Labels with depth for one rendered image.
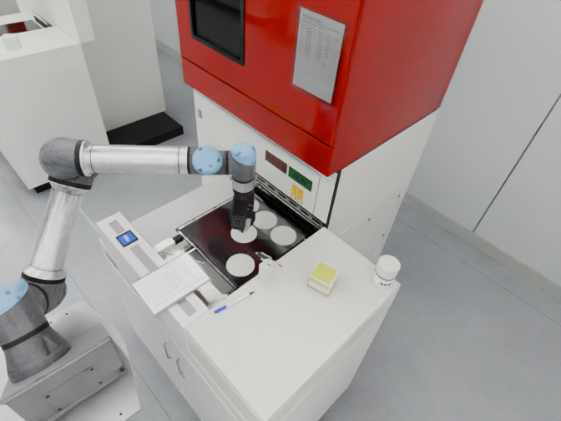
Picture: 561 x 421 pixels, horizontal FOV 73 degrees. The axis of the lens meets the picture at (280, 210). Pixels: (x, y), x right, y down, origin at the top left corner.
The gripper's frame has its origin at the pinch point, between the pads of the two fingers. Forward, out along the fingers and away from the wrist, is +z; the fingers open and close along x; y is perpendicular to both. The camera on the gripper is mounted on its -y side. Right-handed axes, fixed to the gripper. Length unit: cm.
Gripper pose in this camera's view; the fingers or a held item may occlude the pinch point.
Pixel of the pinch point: (242, 231)
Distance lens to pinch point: 138.9
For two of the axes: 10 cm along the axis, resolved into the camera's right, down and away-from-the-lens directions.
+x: -10.0, -0.9, -0.2
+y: 0.5, -7.0, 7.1
